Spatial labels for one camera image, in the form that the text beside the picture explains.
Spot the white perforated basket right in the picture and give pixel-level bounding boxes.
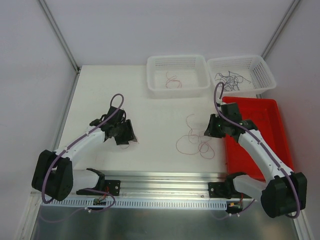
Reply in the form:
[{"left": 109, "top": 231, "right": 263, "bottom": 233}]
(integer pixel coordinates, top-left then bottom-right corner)
[{"left": 207, "top": 55, "right": 277, "bottom": 97}]

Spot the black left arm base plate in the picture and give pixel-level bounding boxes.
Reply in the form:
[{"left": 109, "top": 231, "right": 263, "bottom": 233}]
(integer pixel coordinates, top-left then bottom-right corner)
[{"left": 76, "top": 179, "right": 121, "bottom": 196}]

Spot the white slotted cable duct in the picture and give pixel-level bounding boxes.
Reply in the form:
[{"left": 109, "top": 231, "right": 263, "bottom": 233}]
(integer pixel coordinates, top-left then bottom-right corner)
[{"left": 47, "top": 197, "right": 227, "bottom": 211}]

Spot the brown thin cable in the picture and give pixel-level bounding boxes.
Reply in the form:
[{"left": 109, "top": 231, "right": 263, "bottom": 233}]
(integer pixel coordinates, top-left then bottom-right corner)
[{"left": 248, "top": 111, "right": 267, "bottom": 122}]

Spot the aluminium frame post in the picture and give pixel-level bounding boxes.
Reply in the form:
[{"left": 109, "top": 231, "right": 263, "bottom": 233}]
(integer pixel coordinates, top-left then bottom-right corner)
[
  {"left": 37, "top": 0, "right": 81, "bottom": 73},
  {"left": 260, "top": 0, "right": 302, "bottom": 60}
]

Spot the aluminium frame post left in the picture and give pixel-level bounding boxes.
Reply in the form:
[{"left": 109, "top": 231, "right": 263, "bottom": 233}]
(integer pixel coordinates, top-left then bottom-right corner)
[{"left": 37, "top": 0, "right": 81, "bottom": 73}]

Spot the white perforated basket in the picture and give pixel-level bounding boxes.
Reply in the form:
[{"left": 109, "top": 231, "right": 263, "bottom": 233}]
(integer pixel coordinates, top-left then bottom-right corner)
[
  {"left": 146, "top": 54, "right": 211, "bottom": 99},
  {"left": 207, "top": 55, "right": 277, "bottom": 97}
]

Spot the white perforated basket left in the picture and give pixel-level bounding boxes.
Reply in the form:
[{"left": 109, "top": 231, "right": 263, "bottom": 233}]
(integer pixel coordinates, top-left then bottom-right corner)
[{"left": 146, "top": 54, "right": 211, "bottom": 99}]

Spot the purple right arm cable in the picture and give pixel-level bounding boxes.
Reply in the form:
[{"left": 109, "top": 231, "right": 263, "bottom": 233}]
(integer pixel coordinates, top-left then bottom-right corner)
[{"left": 214, "top": 82, "right": 302, "bottom": 219}]

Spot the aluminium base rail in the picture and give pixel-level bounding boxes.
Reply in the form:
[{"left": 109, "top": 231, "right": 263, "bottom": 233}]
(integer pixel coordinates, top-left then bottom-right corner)
[{"left": 31, "top": 171, "right": 298, "bottom": 198}]

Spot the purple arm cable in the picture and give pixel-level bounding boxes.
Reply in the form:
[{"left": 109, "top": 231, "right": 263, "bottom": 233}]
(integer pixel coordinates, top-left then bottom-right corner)
[
  {"left": 41, "top": 93, "right": 125, "bottom": 205},
  {"left": 214, "top": 82, "right": 302, "bottom": 219}
]

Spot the aluminium frame post right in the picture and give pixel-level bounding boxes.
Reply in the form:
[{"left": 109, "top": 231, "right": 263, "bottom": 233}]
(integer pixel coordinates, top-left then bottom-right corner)
[{"left": 260, "top": 0, "right": 302, "bottom": 60}]

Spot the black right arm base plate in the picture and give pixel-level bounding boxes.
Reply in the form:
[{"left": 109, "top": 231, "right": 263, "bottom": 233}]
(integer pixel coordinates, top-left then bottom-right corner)
[{"left": 207, "top": 182, "right": 251, "bottom": 199}]

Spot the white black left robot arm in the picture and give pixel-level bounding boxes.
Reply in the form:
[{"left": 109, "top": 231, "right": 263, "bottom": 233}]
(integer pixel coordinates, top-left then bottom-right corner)
[{"left": 31, "top": 106, "right": 137, "bottom": 201}]

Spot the red plastic tray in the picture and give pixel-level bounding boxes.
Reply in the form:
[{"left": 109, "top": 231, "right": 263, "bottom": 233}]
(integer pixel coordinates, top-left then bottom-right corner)
[{"left": 222, "top": 96, "right": 294, "bottom": 182}]

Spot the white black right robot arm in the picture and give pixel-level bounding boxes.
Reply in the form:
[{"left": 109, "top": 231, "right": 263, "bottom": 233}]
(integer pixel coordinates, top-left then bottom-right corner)
[{"left": 204, "top": 103, "right": 308, "bottom": 219}]

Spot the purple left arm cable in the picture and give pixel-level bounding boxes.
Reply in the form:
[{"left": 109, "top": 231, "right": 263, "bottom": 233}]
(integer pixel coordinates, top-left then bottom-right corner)
[{"left": 41, "top": 93, "right": 125, "bottom": 205}]

